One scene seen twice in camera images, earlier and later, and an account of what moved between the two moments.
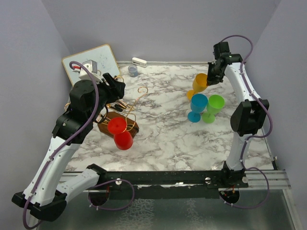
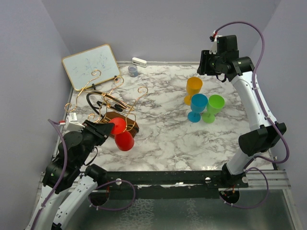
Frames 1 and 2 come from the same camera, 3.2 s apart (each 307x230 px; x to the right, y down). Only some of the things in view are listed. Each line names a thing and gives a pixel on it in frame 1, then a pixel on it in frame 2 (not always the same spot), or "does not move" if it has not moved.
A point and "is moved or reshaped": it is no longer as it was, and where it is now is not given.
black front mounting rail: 195,179 does not move
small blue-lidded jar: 133,71 does not move
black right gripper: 211,80 → 204,68
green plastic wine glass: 215,104 does not move
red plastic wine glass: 123,139 does not move
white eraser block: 139,62 does not move
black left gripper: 115,89 → 97,129
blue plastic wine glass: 198,103 does not move
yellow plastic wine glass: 199,84 is moved or reshaped
